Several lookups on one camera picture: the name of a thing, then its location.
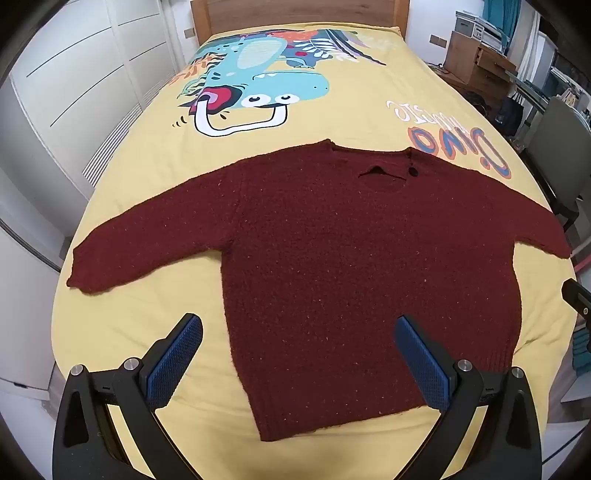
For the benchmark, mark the black bag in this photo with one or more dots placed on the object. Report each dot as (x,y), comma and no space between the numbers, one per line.
(508,115)

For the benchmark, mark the dark red knit sweater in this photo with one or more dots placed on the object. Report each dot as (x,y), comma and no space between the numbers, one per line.
(346,258)

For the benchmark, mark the wooden headboard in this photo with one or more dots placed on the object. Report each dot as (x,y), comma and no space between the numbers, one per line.
(300,11)

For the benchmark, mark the glass desk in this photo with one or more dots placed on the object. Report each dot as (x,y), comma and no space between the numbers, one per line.
(531,87)

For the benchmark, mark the wooden drawer cabinet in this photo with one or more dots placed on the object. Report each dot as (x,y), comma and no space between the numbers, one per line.
(475,69)

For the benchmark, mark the grey chair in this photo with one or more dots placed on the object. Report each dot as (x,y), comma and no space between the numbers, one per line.
(558,138)

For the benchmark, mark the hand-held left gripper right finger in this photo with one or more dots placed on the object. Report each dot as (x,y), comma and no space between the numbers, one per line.
(422,364)

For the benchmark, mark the yellow dinosaur print blanket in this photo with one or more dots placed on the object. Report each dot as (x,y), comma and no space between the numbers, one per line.
(351,115)

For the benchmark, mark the wall switch plate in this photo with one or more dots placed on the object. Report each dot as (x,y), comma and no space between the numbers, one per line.
(438,40)
(189,33)

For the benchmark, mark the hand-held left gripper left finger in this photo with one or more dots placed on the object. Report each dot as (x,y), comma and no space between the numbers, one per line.
(173,364)

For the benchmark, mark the teal curtain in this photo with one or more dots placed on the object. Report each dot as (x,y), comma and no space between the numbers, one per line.
(501,14)

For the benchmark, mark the white wardrobe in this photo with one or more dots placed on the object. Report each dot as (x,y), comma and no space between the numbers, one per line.
(69,69)

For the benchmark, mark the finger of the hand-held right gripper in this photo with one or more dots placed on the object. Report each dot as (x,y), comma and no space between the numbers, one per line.
(579,300)

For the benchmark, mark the white printer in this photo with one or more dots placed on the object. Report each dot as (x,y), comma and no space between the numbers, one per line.
(475,27)

